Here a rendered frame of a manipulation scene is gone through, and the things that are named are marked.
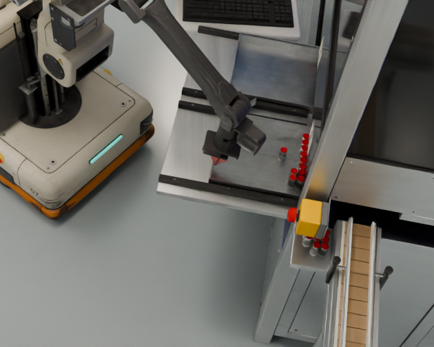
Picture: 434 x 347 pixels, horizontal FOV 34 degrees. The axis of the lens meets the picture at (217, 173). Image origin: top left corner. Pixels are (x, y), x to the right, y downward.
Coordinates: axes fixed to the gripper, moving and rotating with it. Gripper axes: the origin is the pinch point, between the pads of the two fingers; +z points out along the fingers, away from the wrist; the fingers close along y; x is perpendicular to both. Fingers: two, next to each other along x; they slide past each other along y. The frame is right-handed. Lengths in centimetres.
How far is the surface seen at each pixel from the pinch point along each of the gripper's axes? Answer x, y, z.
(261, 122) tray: 19.4, 11.4, 0.5
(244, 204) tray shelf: -10.0, 10.7, 2.1
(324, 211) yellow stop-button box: -17.7, 28.5, -15.8
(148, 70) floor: 115, -31, 96
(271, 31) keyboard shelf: 70, 11, 9
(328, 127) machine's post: -12.6, 19.5, -41.8
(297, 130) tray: 19.5, 22.7, -0.9
